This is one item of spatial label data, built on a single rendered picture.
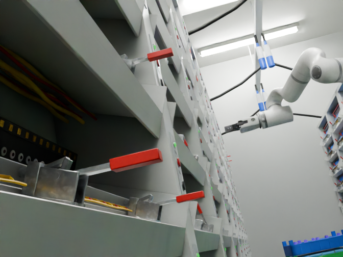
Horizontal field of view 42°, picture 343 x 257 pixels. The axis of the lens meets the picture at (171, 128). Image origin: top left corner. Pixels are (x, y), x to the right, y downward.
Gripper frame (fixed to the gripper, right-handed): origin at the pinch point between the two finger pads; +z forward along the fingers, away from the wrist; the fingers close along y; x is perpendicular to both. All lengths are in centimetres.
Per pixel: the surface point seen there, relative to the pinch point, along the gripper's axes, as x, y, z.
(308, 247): -63, 31, -24
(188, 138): -20, -74, 14
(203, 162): -29, -74, 10
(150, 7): 4, -119, 11
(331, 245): -65, 32, -35
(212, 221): -48, -74, 12
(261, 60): 103, 176, -44
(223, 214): -40.3, -3.7, 12.5
